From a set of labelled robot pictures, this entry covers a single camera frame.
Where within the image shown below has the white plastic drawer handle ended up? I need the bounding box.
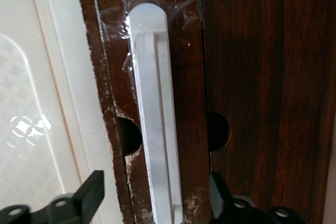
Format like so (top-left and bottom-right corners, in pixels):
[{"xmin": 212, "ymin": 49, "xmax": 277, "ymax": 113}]
[{"xmin": 125, "ymin": 3, "xmax": 184, "ymax": 224}]

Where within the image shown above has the white embossed cabinet panel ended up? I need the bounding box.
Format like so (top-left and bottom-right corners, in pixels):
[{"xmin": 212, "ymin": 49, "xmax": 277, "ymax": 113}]
[{"xmin": 0, "ymin": 0, "xmax": 106, "ymax": 224}]

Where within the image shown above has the clear adhesive tape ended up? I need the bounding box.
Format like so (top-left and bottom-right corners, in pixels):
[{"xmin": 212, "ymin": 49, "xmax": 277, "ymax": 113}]
[{"xmin": 90, "ymin": 0, "xmax": 203, "ymax": 120}]

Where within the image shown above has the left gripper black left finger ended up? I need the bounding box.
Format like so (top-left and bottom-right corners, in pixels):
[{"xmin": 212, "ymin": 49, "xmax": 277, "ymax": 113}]
[{"xmin": 0, "ymin": 170, "xmax": 106, "ymax": 224}]

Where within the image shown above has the plain dark wooden drawer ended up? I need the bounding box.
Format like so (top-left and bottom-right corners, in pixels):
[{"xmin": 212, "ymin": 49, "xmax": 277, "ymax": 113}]
[{"xmin": 199, "ymin": 0, "xmax": 336, "ymax": 224}]

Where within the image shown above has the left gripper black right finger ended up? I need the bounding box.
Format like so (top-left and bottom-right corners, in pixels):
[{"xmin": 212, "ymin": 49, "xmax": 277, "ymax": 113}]
[{"xmin": 209, "ymin": 172, "xmax": 308, "ymax": 224}]

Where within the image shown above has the wooden drawer with white handle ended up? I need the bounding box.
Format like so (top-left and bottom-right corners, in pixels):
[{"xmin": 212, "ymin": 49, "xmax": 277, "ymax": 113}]
[{"xmin": 90, "ymin": 0, "xmax": 213, "ymax": 224}]

